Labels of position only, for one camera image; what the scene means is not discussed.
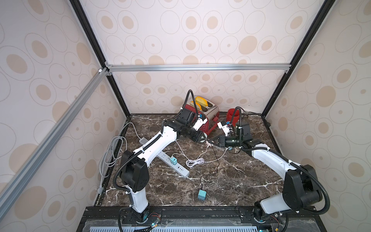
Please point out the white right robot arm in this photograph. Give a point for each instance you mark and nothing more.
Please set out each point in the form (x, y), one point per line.
(301, 191)

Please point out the yellow toast slice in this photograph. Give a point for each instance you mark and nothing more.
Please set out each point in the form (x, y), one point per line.
(199, 107)
(201, 101)

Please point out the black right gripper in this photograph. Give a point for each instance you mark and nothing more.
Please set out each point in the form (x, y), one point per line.
(227, 141)

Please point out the red plastic cup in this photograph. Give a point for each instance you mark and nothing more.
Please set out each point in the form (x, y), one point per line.
(233, 116)

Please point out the yellow toast slice front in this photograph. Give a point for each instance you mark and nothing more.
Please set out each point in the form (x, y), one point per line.
(199, 107)

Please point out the white power strip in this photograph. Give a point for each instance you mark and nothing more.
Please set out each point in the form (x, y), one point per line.
(168, 159)

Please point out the teal charger with black cable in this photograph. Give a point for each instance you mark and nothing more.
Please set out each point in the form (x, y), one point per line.
(202, 193)

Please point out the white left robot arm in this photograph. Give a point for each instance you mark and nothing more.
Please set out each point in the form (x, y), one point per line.
(133, 174)

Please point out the red polka dot toaster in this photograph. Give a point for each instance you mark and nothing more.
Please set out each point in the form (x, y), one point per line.
(211, 113)

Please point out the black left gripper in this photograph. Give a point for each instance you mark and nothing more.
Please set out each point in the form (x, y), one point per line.
(197, 137)

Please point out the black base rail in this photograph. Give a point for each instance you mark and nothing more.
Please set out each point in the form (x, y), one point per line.
(196, 219)

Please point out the yellow toast slice back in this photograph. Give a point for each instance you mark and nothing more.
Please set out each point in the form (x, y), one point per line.
(201, 101)

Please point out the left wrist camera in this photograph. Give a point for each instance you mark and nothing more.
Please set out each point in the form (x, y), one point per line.
(199, 123)

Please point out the teal charger with white cable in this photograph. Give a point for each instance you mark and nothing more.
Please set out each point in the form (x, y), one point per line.
(190, 163)

